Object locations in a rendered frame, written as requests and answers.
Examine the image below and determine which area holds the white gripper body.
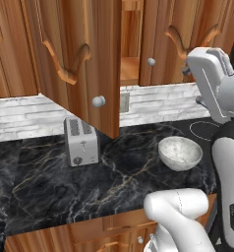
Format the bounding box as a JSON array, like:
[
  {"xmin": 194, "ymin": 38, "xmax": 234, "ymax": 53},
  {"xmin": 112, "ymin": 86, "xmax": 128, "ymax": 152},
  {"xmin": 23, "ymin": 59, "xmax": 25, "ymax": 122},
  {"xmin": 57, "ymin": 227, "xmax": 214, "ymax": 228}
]
[{"xmin": 187, "ymin": 46, "xmax": 232, "ymax": 125}]

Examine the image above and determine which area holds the closed wooden cabinet door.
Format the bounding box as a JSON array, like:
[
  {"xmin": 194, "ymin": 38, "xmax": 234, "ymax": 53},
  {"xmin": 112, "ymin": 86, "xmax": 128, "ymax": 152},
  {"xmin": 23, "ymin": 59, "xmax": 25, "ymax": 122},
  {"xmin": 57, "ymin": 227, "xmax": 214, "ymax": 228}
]
[{"xmin": 139, "ymin": 0, "xmax": 234, "ymax": 88}]

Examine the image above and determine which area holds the open wooden cabinet door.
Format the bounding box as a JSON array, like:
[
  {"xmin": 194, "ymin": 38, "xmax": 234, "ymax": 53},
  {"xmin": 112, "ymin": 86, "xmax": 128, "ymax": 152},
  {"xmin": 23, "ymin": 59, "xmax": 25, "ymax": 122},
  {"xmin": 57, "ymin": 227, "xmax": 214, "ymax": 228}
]
[{"xmin": 21, "ymin": 0, "xmax": 123, "ymax": 140}]

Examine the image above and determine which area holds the wooden base cabinet door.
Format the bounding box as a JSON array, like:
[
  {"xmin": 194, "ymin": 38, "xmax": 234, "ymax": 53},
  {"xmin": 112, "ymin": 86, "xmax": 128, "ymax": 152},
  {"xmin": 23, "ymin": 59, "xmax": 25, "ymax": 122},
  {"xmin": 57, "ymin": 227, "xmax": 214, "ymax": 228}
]
[
  {"xmin": 3, "ymin": 223, "xmax": 75, "ymax": 252},
  {"xmin": 73, "ymin": 225, "xmax": 158, "ymax": 252}
]

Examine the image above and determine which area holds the black hob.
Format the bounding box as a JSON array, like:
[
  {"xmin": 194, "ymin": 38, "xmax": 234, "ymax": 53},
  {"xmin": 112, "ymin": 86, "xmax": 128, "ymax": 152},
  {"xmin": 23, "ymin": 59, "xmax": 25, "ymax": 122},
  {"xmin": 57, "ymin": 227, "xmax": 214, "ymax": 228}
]
[{"xmin": 185, "ymin": 117, "xmax": 222, "ymax": 146}]

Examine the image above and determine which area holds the white speckled bowl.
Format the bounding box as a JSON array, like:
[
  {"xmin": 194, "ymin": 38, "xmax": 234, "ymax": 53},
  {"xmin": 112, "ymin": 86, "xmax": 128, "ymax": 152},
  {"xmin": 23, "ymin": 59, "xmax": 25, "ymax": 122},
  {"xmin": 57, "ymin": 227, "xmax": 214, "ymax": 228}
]
[{"xmin": 157, "ymin": 136, "xmax": 204, "ymax": 172}]

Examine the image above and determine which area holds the silver toaster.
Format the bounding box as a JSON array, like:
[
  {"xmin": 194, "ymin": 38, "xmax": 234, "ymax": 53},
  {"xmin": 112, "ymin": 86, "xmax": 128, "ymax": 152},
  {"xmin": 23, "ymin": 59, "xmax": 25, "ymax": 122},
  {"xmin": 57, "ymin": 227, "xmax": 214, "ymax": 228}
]
[{"xmin": 63, "ymin": 116, "xmax": 101, "ymax": 168}]

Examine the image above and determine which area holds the wooden drawer front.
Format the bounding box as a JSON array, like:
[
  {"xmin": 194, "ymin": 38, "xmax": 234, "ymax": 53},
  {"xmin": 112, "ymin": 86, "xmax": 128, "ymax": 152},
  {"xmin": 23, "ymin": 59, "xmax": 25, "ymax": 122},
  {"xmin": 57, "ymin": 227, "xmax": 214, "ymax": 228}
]
[{"xmin": 69, "ymin": 210, "xmax": 158, "ymax": 245}]

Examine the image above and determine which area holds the wooden wall cabinet interior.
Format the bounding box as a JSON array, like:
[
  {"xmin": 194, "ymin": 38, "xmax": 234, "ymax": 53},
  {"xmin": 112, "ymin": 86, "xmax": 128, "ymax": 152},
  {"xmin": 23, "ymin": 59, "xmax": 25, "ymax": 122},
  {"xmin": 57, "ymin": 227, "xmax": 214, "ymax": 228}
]
[{"xmin": 119, "ymin": 0, "xmax": 145, "ymax": 88}]

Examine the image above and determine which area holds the grey wall outlet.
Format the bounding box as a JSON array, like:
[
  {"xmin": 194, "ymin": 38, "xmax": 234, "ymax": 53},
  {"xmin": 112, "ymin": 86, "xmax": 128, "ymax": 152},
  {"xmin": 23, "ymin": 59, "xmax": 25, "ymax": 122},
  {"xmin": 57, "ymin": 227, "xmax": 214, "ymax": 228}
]
[{"xmin": 119, "ymin": 92, "xmax": 131, "ymax": 114}]

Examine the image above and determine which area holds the wooden curved cabinet handle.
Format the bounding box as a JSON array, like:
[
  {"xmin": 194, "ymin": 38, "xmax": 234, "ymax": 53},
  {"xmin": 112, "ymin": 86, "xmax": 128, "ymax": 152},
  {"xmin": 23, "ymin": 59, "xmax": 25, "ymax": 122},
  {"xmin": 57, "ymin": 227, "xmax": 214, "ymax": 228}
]
[{"xmin": 96, "ymin": 240, "xmax": 121, "ymax": 252}]

